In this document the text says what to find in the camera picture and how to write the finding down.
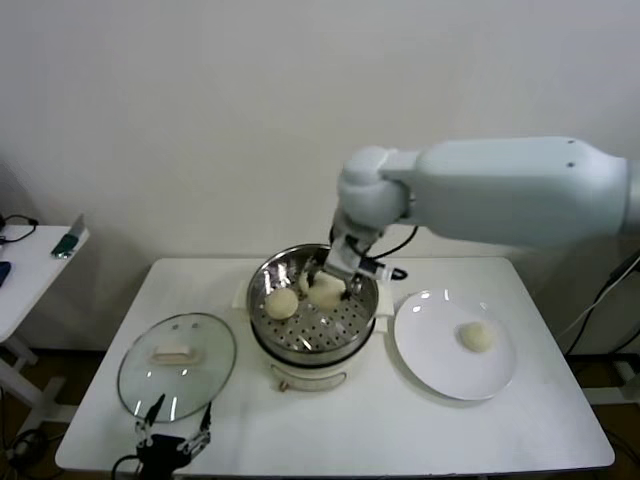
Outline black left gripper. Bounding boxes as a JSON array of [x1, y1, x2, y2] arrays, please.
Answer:
[[133, 393, 213, 474]]

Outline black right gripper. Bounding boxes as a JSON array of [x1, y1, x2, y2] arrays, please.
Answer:
[[298, 254, 366, 302]]

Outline glass lid with cream handle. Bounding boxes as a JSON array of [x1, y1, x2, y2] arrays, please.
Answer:
[[117, 312, 238, 425]]

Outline perforated steel steamer basket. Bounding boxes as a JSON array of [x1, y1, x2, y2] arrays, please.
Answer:
[[247, 243, 381, 366]]

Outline white electric cooking pot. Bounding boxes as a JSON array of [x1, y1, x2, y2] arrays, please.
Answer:
[[232, 279, 396, 396]]

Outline white round plate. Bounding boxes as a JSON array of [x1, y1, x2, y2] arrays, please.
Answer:
[[393, 288, 519, 402]]

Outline white side table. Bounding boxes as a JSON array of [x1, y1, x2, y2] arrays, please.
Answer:
[[0, 223, 92, 436]]

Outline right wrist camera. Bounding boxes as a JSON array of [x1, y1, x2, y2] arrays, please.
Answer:
[[327, 234, 364, 277]]

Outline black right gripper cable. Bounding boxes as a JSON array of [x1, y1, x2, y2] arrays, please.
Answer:
[[329, 224, 420, 284]]

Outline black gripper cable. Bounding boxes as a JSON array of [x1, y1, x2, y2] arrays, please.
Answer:
[[329, 224, 420, 284], [110, 453, 144, 480]]

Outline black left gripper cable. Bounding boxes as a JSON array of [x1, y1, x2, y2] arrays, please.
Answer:
[[110, 453, 144, 480]]

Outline black floor cable bundle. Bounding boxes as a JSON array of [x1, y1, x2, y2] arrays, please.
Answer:
[[4, 427, 51, 461]]

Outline black hanging power cable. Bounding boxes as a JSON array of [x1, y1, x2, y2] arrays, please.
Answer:
[[567, 249, 640, 357]]

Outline black cable on side table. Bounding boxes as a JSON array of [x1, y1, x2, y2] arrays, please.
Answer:
[[0, 213, 40, 246]]

